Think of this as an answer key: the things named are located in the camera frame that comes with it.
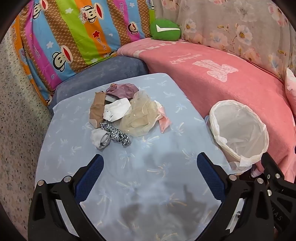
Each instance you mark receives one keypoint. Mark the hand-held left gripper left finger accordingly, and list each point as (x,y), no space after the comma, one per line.
(92,176)

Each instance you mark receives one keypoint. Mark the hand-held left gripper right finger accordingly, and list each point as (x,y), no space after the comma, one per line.
(210,176)

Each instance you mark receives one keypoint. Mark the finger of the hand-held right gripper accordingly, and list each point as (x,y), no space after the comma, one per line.
(275,171)

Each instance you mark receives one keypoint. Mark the white bag-lined trash bin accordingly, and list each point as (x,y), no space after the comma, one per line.
(240,129)

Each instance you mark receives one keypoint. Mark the white sock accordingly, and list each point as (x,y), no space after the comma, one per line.
(115,109)

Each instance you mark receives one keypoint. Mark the grey-white sock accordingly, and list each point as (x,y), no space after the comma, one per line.
(99,138)

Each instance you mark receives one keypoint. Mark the leopard print scrunchie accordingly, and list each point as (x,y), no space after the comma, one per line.
(115,135)

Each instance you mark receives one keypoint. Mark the light blue palm-print cloth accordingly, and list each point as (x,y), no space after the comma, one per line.
(138,162)

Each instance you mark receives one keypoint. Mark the tan stocking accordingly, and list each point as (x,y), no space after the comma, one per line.
(97,109)

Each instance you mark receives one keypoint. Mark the pink satin cloth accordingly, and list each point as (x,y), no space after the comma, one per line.
(164,120)

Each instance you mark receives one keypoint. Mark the cream organza scrunchie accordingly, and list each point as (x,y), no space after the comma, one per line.
(138,115)

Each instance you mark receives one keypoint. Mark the pink pillow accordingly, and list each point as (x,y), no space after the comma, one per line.
(291,85)

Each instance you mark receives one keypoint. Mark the pink blanket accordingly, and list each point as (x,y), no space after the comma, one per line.
(208,81)

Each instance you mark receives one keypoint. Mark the blue-grey seat cushion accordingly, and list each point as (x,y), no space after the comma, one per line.
(92,74)

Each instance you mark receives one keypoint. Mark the colourful monkey cartoon pillow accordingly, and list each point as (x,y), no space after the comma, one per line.
(69,34)

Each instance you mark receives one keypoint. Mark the green round cushion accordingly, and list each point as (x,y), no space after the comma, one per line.
(161,34)

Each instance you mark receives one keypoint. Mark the floral beige cloth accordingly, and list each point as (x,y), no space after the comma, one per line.
(219,23)

